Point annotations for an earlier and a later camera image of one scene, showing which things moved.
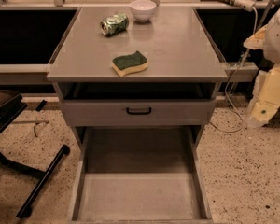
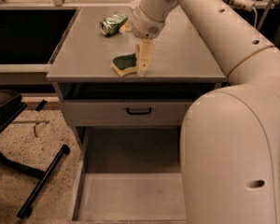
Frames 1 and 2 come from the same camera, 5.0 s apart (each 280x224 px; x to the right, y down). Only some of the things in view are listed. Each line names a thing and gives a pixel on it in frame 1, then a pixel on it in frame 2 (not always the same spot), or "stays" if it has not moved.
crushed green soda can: x=114 y=24 stays
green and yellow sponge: x=125 y=64 stays
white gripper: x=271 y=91 to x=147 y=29
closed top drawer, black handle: x=139 y=113 stays
